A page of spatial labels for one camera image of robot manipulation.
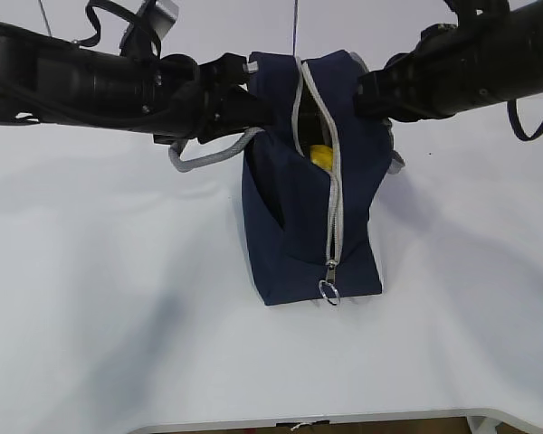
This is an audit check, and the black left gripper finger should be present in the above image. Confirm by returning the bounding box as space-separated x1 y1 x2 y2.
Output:
216 86 275 136

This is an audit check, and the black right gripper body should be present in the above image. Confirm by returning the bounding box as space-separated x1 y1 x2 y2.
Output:
354 44 471 122

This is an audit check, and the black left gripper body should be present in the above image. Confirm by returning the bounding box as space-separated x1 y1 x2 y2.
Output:
153 53 250 146

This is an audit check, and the yellow pear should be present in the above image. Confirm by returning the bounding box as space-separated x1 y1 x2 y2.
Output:
310 145 333 172

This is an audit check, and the navy blue lunch bag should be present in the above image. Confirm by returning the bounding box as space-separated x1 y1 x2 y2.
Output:
169 50 404 306

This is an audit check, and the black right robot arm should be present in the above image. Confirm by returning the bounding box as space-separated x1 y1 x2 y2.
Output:
354 1 543 122

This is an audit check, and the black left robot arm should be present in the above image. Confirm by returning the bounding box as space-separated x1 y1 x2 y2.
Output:
0 23 274 144

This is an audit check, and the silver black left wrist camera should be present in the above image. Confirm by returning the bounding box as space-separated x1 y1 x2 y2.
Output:
119 0 179 59

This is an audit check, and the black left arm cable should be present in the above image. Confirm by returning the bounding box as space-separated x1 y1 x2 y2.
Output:
71 0 137 49

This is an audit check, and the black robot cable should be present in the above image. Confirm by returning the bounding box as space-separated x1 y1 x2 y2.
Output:
506 88 543 142

